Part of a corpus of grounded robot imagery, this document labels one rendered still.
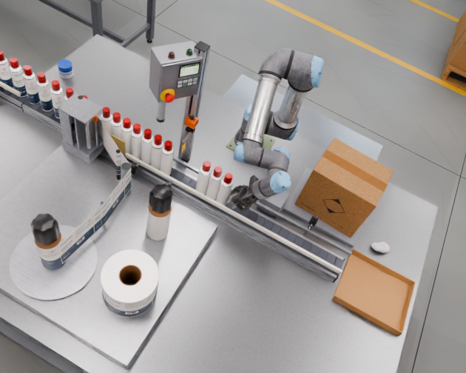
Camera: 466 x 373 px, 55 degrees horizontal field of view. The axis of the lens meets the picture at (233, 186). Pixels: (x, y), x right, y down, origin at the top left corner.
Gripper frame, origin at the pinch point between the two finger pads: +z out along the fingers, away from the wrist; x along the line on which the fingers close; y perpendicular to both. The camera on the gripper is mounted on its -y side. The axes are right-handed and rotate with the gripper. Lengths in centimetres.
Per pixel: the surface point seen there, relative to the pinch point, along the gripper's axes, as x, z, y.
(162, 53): -63, -26, -4
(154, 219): -21.7, -0.1, 32.9
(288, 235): 28.0, -9.8, -1.1
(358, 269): 60, -23, -6
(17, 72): -101, 46, 2
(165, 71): -58, -25, 0
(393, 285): 74, -31, -8
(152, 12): -97, 127, -169
